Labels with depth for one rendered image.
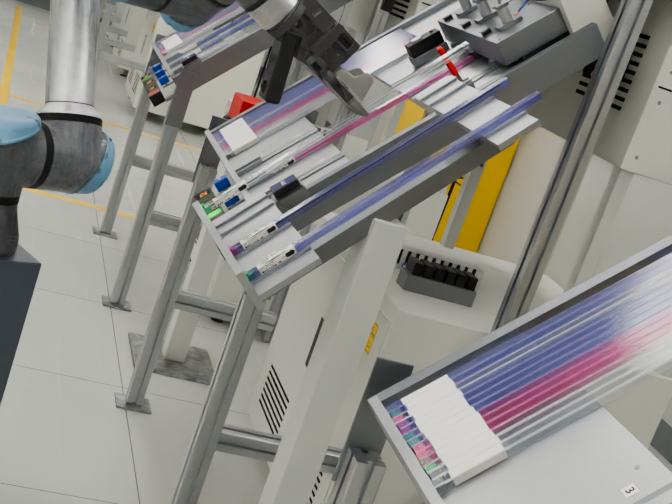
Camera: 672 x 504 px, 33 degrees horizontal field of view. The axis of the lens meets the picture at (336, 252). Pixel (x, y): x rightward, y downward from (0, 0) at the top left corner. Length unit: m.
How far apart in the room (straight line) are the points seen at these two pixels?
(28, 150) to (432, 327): 0.82
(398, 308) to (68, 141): 0.68
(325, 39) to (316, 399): 0.57
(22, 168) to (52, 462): 0.83
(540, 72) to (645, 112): 0.23
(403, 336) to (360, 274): 0.42
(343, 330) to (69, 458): 0.97
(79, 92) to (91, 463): 0.92
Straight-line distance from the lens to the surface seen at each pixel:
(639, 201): 4.62
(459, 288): 2.34
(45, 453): 2.58
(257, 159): 2.34
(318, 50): 1.76
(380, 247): 1.76
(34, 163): 1.95
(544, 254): 2.17
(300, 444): 1.86
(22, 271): 1.98
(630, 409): 2.44
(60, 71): 2.03
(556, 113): 2.52
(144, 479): 2.59
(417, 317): 2.17
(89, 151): 2.01
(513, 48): 2.13
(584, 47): 2.15
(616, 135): 2.28
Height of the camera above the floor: 1.17
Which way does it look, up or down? 13 degrees down
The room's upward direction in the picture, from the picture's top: 20 degrees clockwise
